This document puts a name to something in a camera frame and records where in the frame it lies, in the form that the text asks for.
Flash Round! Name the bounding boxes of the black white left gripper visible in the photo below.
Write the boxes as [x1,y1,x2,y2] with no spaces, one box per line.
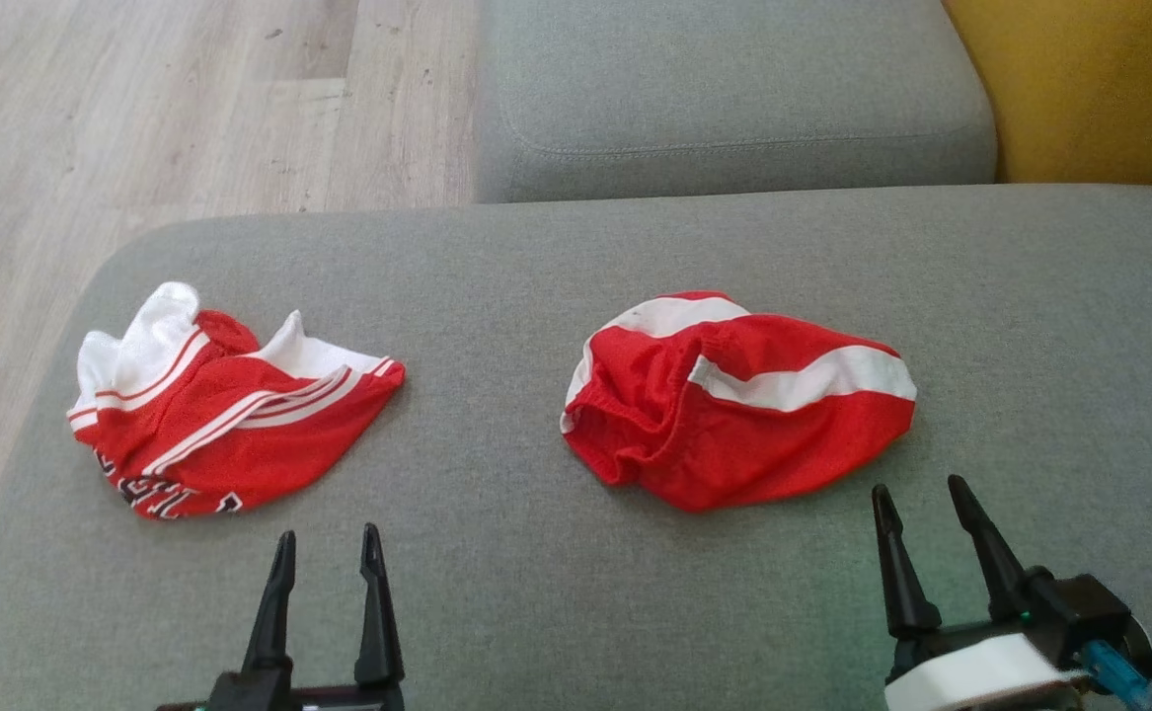
[156,523,407,711]

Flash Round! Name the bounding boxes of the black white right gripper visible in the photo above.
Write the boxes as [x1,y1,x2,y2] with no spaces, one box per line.
[872,474,1152,711]

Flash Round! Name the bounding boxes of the red white sports jersey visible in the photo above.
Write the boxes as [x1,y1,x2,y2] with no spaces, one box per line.
[67,281,407,521]

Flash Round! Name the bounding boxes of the grey fabric sofa seat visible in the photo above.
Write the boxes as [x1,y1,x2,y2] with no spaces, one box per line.
[0,184,1152,711]

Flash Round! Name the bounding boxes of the red white striped shorts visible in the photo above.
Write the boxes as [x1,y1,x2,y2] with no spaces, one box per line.
[560,290,918,513]

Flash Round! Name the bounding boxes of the yellow cushion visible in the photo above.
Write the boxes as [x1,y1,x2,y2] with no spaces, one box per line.
[943,0,1152,195]

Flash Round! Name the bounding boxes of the grey sofa cushion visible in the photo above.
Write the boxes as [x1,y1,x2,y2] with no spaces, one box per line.
[474,0,998,204]

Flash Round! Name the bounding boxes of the right arm blue-plug cable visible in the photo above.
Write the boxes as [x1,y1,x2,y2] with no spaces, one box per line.
[1082,639,1152,711]

